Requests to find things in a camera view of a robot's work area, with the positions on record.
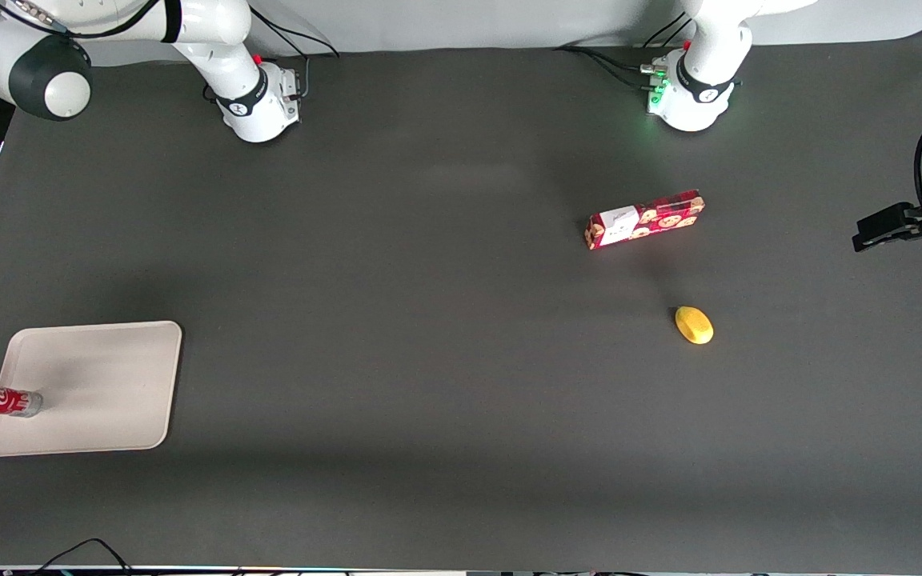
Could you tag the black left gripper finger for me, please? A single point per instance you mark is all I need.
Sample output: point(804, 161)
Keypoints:
point(885, 218)
point(881, 240)

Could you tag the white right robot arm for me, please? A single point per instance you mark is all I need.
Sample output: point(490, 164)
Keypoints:
point(213, 48)

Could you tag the white rectangular plastic tray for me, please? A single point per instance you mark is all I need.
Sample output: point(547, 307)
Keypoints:
point(101, 384)

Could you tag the yellow lemon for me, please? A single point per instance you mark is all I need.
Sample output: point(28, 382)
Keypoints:
point(694, 325)

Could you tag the red cookie box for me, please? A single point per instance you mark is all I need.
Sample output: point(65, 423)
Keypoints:
point(643, 220)

